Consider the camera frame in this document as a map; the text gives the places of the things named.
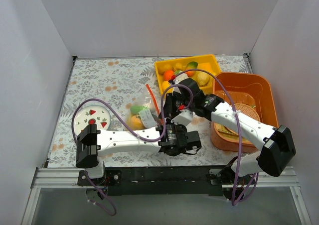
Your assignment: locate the fake small yellow fruit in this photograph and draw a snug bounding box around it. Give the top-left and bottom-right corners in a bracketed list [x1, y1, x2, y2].
[173, 63, 183, 71]

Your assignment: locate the fake orange tangerine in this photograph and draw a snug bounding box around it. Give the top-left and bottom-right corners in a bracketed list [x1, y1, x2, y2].
[163, 70, 174, 81]

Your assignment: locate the fake green cucumber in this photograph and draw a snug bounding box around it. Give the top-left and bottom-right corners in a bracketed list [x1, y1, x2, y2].
[130, 105, 148, 115]

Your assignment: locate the fake yellow fruit back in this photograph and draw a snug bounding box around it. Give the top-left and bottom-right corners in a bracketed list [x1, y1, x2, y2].
[158, 64, 173, 75]

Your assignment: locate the yellow plastic tray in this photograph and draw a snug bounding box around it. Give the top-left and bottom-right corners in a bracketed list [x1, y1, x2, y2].
[155, 54, 221, 95]

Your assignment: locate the white fruit pattern plate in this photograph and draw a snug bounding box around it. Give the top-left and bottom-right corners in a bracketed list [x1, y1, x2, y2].
[73, 105, 111, 135]

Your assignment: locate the fake mango green orange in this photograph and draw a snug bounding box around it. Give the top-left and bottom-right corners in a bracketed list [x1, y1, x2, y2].
[184, 61, 198, 77]

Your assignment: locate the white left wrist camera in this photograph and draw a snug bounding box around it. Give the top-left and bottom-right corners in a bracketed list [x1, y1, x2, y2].
[170, 105, 193, 126]

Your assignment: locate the clear zip top bag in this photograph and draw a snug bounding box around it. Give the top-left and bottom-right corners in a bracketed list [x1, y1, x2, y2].
[126, 84, 162, 129]

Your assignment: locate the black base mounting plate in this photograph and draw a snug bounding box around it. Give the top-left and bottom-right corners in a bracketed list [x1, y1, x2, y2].
[77, 165, 252, 197]

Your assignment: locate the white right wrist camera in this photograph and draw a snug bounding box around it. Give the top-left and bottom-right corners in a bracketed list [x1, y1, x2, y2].
[169, 76, 183, 94]

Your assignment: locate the fake yellow lemon front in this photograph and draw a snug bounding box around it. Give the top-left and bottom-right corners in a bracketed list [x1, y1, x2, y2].
[161, 81, 173, 93]

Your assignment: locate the orange plastic tub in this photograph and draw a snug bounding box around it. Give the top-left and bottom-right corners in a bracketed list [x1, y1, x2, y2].
[211, 72, 279, 152]

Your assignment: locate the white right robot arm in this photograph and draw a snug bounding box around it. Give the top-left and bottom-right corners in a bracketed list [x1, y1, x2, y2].
[160, 78, 296, 184]

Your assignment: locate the fake white cauliflower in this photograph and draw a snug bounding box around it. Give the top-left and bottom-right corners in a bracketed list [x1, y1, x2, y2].
[174, 73, 188, 84]

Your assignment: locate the fake bumpy yellow lemon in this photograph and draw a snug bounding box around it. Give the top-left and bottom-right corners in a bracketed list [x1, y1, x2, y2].
[196, 71, 210, 87]

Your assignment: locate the floral table cloth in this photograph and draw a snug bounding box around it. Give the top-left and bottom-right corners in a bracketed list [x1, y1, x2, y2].
[47, 55, 277, 168]

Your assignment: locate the round woven bamboo basket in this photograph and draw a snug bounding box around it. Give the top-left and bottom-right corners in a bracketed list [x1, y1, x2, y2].
[235, 103, 261, 122]

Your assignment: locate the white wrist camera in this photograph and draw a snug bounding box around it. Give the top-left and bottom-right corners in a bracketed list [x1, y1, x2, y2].
[170, 105, 193, 126]
[169, 76, 183, 94]

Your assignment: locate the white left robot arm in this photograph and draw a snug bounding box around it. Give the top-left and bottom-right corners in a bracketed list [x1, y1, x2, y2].
[76, 124, 201, 185]

